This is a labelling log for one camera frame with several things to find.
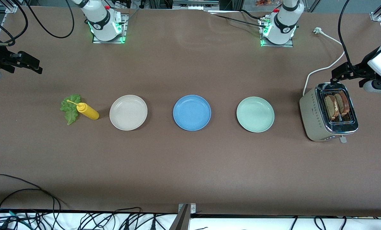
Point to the blue round plate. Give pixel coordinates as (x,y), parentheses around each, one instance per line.
(192,112)

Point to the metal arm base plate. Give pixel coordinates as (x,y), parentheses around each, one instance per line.
(96,41)
(289,45)

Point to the pale green round plate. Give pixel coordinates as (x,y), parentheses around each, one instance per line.
(255,114)

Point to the green lettuce leaf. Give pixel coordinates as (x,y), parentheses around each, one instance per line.
(70,111)

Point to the metal table edge bracket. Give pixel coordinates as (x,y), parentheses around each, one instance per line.
(184,217)

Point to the yellow squeeze bottle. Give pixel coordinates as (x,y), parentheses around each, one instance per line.
(88,112)

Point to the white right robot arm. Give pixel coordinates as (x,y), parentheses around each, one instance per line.
(101,22)

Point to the beige round plate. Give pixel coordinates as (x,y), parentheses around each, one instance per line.
(128,112)

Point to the grey metal box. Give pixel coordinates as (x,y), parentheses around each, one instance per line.
(193,4)

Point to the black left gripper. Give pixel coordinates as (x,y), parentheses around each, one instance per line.
(360,68)

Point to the beige chrome toaster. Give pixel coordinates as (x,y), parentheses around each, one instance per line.
(310,115)

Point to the brown bread slice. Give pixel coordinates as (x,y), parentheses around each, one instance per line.
(329,107)
(344,102)

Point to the orange background object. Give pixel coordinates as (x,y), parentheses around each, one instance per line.
(262,3)

